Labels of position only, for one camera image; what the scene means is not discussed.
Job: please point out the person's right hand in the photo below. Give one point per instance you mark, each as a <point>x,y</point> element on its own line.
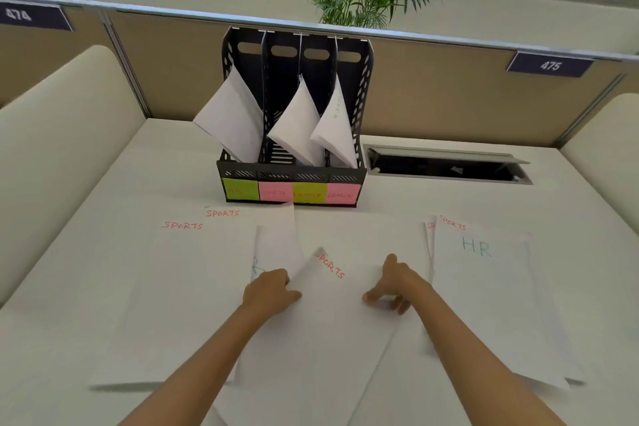
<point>404,286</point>

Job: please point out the person's left hand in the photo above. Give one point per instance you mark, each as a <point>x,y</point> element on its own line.
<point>269,293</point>

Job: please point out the single paper red lettering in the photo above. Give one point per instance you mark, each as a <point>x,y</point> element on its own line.
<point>469,228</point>
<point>429,241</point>

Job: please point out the paper bundle small green lettering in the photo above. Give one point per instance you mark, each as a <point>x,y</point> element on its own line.
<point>337,126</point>

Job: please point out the black four-slot file organizer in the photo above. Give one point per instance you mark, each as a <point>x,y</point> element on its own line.
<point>284,61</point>

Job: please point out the person's right forearm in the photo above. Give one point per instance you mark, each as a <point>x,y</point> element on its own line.
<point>474,366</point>

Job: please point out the person's left forearm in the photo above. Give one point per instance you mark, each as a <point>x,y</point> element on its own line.
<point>199,371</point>

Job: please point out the pink sticky note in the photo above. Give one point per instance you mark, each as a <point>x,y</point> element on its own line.
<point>343,194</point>
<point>274,192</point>

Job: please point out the yellow sticky note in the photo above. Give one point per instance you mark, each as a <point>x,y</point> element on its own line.
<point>309,193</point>

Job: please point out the green sticky note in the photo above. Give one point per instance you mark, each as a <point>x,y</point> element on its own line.
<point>239,189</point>

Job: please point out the beige partition panel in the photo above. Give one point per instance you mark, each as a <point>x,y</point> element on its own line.
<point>630,81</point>
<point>50,46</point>
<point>449,101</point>

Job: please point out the dark blue partition sign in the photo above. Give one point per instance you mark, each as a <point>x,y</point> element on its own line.
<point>524,63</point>
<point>47,19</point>

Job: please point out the grey partition top rail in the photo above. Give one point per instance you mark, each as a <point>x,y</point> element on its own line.
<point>449,41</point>

